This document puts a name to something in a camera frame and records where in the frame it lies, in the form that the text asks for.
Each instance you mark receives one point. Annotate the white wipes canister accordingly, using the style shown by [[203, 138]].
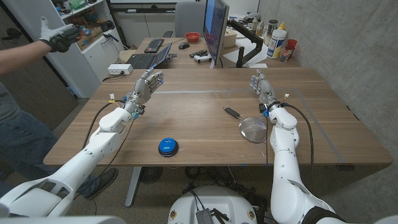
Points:
[[276, 43]]

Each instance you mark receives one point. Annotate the brown cardboard box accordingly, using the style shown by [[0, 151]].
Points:
[[91, 37]]

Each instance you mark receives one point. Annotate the white game controller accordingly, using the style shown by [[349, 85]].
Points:
[[202, 58]]

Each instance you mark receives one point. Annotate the dark shoe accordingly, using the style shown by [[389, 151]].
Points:
[[104, 182]]

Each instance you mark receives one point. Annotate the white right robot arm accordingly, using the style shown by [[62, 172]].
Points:
[[286, 168]]

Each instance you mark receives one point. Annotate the dark lidded jar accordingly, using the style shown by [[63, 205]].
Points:
[[271, 28]]

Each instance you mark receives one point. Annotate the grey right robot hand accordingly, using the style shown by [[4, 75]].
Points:
[[264, 90]]

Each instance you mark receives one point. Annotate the beige box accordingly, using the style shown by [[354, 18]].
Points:
[[230, 39]]

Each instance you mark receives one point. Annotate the black remote control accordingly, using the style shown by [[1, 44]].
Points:
[[198, 53]]

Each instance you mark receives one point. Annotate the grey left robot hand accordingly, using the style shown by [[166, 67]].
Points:
[[143, 90]]

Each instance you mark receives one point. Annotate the blue push button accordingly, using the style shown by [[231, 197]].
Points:
[[168, 145]]

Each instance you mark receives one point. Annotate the red cup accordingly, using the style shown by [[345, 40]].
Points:
[[292, 43]]

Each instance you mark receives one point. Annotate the black computer mouse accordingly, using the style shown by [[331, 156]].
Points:
[[183, 45]]

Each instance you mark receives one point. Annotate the red bowl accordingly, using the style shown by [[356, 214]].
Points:
[[192, 37]]

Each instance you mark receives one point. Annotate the round black fan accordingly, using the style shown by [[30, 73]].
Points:
[[150, 175]]

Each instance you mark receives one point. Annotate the green box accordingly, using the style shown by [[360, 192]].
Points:
[[76, 4]]

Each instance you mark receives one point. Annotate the clear glass cup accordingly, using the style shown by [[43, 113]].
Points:
[[285, 54]]

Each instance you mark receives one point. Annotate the person's gloved hand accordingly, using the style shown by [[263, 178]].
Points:
[[57, 39]]

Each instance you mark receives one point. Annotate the yellow capped bottle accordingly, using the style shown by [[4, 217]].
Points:
[[281, 26]]

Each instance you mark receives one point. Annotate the open laptop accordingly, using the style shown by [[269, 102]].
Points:
[[143, 60]]

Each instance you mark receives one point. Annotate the grey office chair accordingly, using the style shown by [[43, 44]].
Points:
[[189, 18]]

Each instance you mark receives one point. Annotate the person in grey shirt, jeans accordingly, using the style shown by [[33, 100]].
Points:
[[21, 146]]

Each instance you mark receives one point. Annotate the person in gloves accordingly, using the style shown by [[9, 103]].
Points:
[[77, 68]]

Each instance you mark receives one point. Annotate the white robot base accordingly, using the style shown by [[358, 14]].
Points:
[[214, 199]]

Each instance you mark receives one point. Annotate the computer monitor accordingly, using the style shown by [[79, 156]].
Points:
[[214, 28]]

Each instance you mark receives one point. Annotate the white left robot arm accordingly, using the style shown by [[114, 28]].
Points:
[[93, 149]]

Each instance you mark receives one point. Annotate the black keyboard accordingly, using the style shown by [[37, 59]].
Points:
[[154, 45]]

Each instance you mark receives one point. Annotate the white power strip box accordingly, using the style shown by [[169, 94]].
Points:
[[119, 68]]

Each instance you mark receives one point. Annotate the wooden office desk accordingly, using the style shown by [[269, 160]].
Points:
[[183, 60]]

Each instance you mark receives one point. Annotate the white paper sheet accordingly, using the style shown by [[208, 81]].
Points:
[[231, 55]]

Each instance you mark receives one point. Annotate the person's bare forearm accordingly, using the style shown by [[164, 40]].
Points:
[[18, 57]]

